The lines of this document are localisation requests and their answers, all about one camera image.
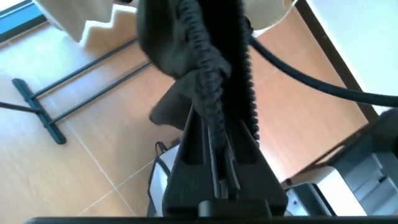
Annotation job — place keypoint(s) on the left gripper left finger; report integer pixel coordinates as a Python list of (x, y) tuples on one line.
[(186, 180)]

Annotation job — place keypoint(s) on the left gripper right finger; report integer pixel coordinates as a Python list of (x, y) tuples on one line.
[(255, 180)]

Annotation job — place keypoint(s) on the black shorts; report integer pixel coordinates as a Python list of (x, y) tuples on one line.
[(217, 46)]

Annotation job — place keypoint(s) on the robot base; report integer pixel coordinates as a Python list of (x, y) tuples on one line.
[(326, 193)]

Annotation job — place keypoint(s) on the black clothes rack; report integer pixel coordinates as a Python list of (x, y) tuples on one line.
[(40, 112)]

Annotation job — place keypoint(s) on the white laundry basket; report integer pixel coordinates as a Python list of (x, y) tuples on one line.
[(267, 12)]

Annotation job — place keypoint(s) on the beige curtain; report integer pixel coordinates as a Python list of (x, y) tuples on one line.
[(77, 12)]

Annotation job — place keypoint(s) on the window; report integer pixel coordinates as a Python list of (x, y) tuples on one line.
[(15, 18)]

